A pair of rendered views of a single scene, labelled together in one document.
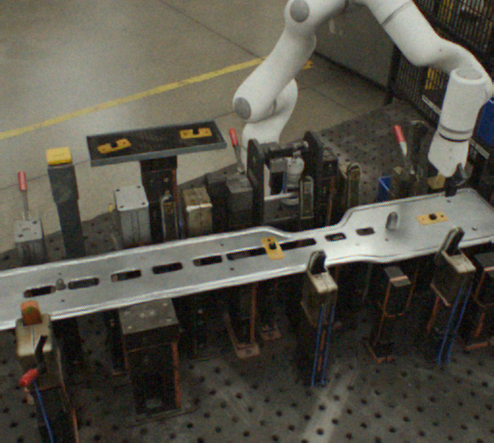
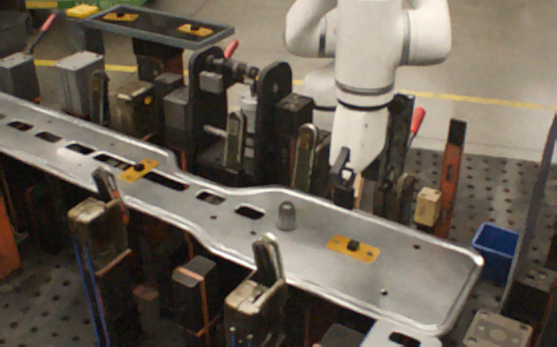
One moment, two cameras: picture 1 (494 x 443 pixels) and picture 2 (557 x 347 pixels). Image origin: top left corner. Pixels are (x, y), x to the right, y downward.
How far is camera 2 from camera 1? 137 cm
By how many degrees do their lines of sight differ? 41
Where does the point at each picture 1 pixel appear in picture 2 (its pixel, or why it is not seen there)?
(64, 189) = (77, 46)
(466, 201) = (443, 260)
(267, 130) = (324, 78)
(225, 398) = (35, 305)
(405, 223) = (309, 233)
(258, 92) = (295, 12)
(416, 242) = not seen: hidden behind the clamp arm
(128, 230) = (63, 91)
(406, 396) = not seen: outside the picture
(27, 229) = (14, 60)
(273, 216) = (215, 157)
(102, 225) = not seen: hidden behind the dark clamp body
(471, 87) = (345, 1)
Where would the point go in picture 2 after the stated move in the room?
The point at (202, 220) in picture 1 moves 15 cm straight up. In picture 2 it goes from (120, 113) to (111, 49)
